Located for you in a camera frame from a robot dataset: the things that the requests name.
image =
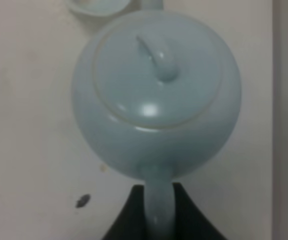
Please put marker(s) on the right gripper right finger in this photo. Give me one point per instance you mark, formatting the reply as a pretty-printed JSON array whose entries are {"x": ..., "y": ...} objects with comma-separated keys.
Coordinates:
[{"x": 190, "y": 222}]

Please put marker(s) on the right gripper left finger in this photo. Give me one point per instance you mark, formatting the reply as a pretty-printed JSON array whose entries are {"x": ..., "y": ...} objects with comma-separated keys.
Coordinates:
[{"x": 130, "y": 224}]

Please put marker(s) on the light blue porcelain teapot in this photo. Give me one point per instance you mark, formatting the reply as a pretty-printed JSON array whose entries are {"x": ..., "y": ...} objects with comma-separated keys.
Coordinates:
[{"x": 156, "y": 94}]

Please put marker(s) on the far light blue teacup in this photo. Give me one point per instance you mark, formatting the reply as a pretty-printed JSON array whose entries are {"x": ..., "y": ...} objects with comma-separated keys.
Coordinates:
[{"x": 97, "y": 8}]

